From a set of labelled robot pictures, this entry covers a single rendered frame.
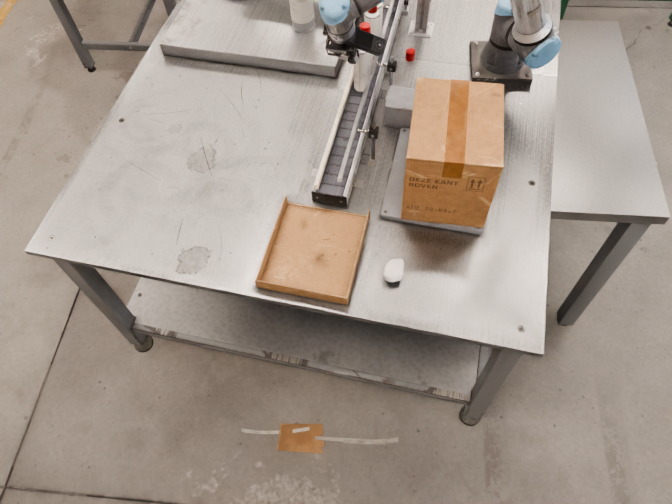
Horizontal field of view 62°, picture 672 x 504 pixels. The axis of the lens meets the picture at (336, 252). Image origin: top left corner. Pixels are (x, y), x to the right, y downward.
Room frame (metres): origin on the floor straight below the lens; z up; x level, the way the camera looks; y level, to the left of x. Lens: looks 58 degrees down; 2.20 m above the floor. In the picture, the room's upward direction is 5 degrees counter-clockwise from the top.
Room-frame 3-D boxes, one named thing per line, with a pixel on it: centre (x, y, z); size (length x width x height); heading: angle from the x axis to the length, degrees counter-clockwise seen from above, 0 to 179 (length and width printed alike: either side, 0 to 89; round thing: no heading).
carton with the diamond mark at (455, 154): (1.04, -0.35, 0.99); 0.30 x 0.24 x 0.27; 167
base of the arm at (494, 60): (1.57, -0.64, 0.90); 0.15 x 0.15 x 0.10
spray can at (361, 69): (1.46, -0.13, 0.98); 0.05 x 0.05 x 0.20
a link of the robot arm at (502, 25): (1.56, -0.64, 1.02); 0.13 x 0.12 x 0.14; 18
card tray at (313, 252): (0.85, 0.06, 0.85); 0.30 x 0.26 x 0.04; 163
